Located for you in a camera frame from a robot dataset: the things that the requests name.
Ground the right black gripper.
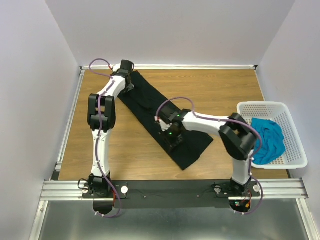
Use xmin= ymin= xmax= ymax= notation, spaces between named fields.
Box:
xmin=158 ymin=125 xmax=184 ymax=153

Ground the black t shirt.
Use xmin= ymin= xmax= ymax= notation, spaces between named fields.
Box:
xmin=117 ymin=70 xmax=215 ymax=171

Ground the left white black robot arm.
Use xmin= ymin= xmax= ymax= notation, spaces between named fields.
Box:
xmin=87 ymin=60 xmax=135 ymax=198

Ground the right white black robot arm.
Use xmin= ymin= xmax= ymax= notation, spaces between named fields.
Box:
xmin=154 ymin=109 xmax=260 ymax=196

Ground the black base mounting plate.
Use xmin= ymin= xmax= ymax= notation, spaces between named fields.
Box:
xmin=79 ymin=179 xmax=260 ymax=212

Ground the blue t shirt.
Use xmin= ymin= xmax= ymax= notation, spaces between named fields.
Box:
xmin=251 ymin=118 xmax=286 ymax=165

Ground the white plastic basket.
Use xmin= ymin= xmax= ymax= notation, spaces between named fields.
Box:
xmin=237 ymin=101 xmax=308 ymax=170

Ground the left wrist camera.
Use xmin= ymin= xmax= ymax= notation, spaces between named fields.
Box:
xmin=109 ymin=63 xmax=121 ymax=72

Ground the aluminium back rail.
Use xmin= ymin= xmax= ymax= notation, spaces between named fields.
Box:
xmin=81 ymin=64 xmax=258 ymax=71

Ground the aluminium front rail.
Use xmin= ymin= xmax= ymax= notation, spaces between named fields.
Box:
xmin=40 ymin=179 xmax=309 ymax=201

